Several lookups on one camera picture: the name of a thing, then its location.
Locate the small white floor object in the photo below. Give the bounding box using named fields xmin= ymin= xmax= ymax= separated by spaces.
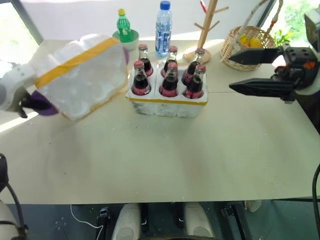
xmin=244 ymin=199 xmax=263 ymax=213

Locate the white foam box yellow tape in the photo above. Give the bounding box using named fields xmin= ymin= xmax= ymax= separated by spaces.
xmin=32 ymin=33 xmax=131 ymax=122

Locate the white rounded shape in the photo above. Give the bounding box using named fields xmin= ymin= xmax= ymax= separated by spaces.
xmin=111 ymin=202 xmax=142 ymax=240
xmin=183 ymin=201 xmax=216 ymax=240

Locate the green and white cup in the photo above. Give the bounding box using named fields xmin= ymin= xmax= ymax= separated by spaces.
xmin=112 ymin=29 xmax=140 ymax=51

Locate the white foam crate yellow tape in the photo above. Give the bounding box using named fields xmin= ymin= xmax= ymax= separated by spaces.
xmin=124 ymin=63 xmax=210 ymax=118

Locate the thin white cable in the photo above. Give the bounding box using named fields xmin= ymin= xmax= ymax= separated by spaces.
xmin=69 ymin=204 xmax=105 ymax=240

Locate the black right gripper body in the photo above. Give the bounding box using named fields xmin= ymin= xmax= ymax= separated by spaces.
xmin=271 ymin=42 xmax=317 ymax=90

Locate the clear water bottle blue cap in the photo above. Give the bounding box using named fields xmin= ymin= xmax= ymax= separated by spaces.
xmin=155 ymin=0 xmax=174 ymax=58

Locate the black table leg bracket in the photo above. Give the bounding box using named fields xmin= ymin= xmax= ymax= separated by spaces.
xmin=220 ymin=203 xmax=248 ymax=240
xmin=95 ymin=206 xmax=112 ymax=240

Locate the yellow lemon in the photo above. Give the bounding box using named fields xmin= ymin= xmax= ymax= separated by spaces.
xmin=248 ymin=37 xmax=263 ymax=49
xmin=239 ymin=33 xmax=251 ymax=47

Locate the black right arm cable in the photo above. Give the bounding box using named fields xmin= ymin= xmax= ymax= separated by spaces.
xmin=311 ymin=162 xmax=320 ymax=240

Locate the wicker basket with handle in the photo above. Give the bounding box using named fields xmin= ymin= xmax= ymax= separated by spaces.
xmin=219 ymin=0 xmax=285 ymax=72

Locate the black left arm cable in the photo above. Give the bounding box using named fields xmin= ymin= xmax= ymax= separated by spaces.
xmin=0 ymin=153 xmax=29 ymax=240

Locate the wooden branch rack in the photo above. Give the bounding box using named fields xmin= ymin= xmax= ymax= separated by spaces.
xmin=183 ymin=0 xmax=230 ymax=64

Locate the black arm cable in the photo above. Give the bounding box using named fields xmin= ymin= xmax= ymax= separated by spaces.
xmin=0 ymin=153 xmax=29 ymax=240
xmin=311 ymin=162 xmax=320 ymax=240

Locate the green plant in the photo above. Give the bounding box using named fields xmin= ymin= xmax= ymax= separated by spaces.
xmin=273 ymin=29 xmax=295 ymax=47

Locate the green soda bottle yellow cap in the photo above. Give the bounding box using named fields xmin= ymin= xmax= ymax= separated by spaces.
xmin=116 ymin=8 xmax=132 ymax=42

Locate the glass cola bottle red cap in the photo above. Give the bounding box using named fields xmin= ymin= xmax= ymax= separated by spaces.
xmin=183 ymin=64 xmax=207 ymax=100
xmin=159 ymin=62 xmax=180 ymax=98
xmin=161 ymin=45 xmax=179 ymax=77
xmin=138 ymin=44 xmax=154 ymax=77
xmin=131 ymin=60 xmax=152 ymax=97
xmin=181 ymin=47 xmax=208 ymax=86

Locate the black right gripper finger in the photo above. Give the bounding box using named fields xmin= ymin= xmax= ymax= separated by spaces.
xmin=228 ymin=47 xmax=286 ymax=65
xmin=228 ymin=77 xmax=301 ymax=101

